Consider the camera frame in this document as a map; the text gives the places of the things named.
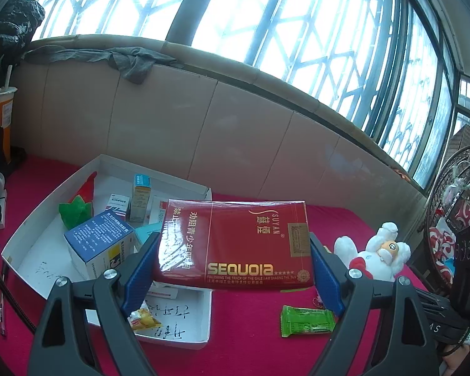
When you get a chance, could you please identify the red pen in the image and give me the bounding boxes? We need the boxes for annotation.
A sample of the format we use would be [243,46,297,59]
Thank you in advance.
[0,262,8,337]

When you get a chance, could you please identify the red white patterned cushion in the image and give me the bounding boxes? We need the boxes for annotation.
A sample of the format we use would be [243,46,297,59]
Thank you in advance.
[429,204,470,267]

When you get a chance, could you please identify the black cable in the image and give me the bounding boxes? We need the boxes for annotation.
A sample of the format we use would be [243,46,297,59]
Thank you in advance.
[0,248,38,333]

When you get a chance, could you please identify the white dreamcatcher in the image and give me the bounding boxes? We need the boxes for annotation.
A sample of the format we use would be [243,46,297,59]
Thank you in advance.
[435,164,470,218]

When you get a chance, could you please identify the person's right hand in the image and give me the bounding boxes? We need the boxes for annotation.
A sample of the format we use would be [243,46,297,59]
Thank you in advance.
[441,350,468,376]

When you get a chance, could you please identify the orange cup with straw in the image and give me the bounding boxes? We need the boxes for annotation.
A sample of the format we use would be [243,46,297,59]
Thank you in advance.
[0,65,16,165]

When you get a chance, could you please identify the green snack packet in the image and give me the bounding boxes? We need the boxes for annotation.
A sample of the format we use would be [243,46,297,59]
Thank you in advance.
[281,305,335,338]

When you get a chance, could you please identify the red cigarette pack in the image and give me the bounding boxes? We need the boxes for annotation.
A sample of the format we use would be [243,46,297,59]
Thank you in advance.
[153,199,316,292]

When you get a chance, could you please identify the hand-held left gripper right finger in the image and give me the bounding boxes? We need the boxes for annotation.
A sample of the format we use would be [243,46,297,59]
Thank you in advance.
[309,232,441,376]

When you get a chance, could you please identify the teal-top white medicine box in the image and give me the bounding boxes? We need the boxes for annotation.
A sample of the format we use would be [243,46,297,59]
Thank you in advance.
[131,174,153,222]

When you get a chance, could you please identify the red blanket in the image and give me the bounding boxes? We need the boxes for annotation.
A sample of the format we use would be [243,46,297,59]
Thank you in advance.
[0,154,431,376]

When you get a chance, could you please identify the window with metal grille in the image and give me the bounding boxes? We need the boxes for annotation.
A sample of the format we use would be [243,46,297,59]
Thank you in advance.
[16,0,470,189]

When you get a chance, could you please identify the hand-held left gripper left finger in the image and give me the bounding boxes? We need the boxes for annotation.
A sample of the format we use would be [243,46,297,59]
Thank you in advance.
[27,232,161,376]

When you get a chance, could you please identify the small white blue medicine box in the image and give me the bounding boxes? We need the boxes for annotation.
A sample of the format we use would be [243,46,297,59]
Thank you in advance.
[105,194,131,216]

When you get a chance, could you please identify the grey cloth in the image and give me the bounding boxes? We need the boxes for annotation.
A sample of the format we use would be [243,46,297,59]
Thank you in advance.
[25,47,185,85]

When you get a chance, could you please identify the black plastic bag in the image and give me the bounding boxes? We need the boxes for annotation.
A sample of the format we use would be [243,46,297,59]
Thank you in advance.
[0,0,45,59]

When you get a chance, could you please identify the yellow snack packet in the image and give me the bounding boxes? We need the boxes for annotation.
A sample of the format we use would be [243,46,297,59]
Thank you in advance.
[127,301,162,330]

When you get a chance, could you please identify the white plush toy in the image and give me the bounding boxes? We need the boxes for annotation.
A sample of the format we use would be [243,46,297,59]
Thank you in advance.
[334,222,411,281]

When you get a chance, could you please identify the red green plush toy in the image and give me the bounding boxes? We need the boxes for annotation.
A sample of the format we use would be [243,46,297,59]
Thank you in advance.
[59,171,98,230]

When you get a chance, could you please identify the white cardboard tray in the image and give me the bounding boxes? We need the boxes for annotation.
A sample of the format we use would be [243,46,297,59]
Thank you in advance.
[1,154,213,351]

